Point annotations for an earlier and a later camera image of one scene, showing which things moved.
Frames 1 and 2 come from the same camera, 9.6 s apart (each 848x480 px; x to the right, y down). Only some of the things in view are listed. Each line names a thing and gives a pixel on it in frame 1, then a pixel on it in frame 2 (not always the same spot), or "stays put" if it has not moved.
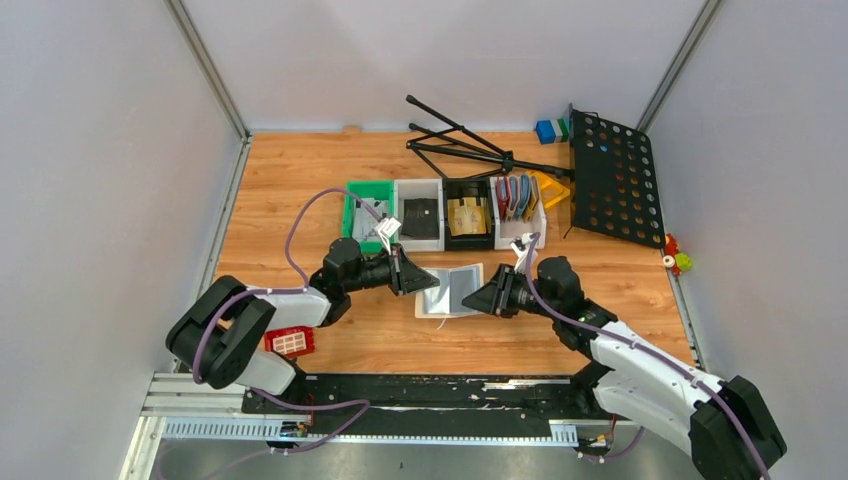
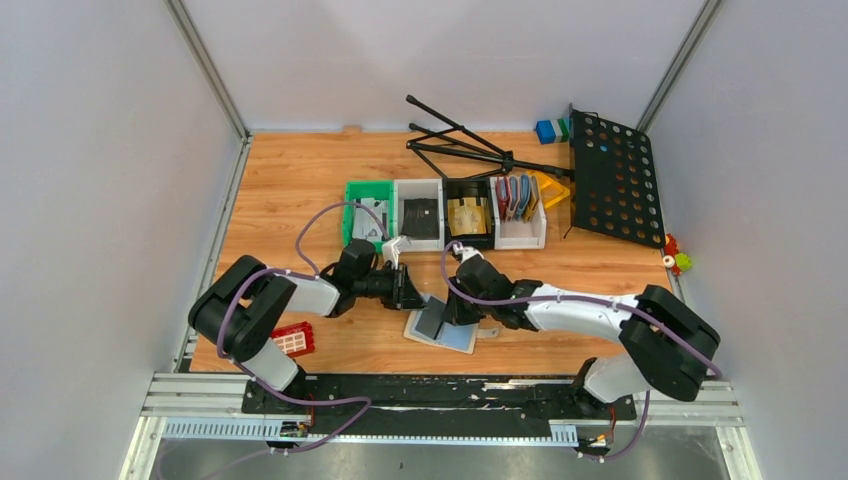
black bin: (468, 187) stays put
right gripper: (502, 292) -> (460, 310)
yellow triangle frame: (552, 190) stays put
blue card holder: (524, 194) stays put
